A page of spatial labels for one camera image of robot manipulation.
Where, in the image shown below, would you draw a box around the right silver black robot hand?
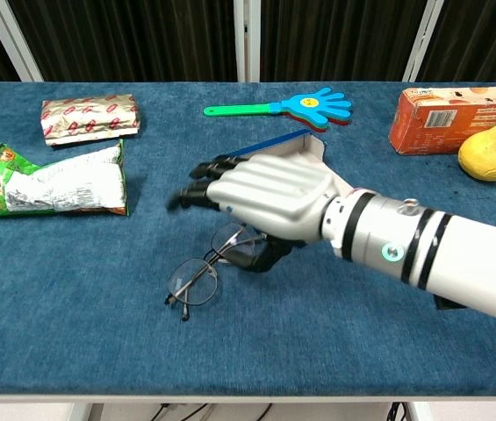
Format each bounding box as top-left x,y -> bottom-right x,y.
167,153 -> 341,274

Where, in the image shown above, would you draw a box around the grey blue box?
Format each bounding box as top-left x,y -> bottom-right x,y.
225,127 -> 365,199

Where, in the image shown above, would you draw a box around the wire-frame eyeglasses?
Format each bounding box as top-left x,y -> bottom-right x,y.
163,221 -> 271,323

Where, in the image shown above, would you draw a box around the blue green hand clapper toy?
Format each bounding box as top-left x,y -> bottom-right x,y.
203,87 -> 353,133

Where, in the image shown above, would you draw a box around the orange cardboard snack carton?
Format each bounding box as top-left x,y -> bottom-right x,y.
388,85 -> 496,156

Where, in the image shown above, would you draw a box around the red white snack packet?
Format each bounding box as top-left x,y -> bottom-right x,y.
40,93 -> 142,147

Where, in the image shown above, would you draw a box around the green silver snack bag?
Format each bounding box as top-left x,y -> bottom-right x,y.
0,139 -> 130,221

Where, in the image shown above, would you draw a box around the blue velvet table cloth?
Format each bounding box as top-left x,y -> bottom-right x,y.
0,81 -> 496,397

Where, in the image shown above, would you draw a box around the white partition post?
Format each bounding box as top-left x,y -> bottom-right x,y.
233,0 -> 262,83
0,0 -> 45,83
402,0 -> 445,83

